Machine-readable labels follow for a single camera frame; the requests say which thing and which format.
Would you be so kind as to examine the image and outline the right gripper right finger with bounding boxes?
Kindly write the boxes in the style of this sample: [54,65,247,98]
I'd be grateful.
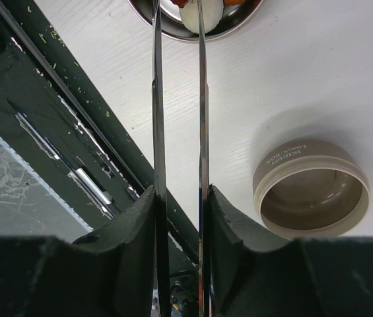
[209,187,373,316]

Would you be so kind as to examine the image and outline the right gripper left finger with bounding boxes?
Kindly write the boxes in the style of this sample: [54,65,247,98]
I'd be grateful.
[0,187,155,316]

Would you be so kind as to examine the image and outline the metal tongs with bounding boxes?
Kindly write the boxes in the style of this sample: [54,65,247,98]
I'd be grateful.
[152,1,213,316]

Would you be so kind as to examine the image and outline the beige lunch box bowl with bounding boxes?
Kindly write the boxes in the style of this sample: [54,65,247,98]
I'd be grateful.
[252,139,370,240]

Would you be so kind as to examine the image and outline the red steel lunch bowl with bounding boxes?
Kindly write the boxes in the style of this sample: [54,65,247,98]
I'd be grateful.
[128,0,263,43]

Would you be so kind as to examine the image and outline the white rice ball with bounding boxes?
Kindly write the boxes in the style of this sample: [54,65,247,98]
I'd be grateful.
[179,0,224,34]

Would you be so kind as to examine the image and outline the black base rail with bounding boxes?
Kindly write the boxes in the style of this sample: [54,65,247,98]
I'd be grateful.
[0,0,200,265]

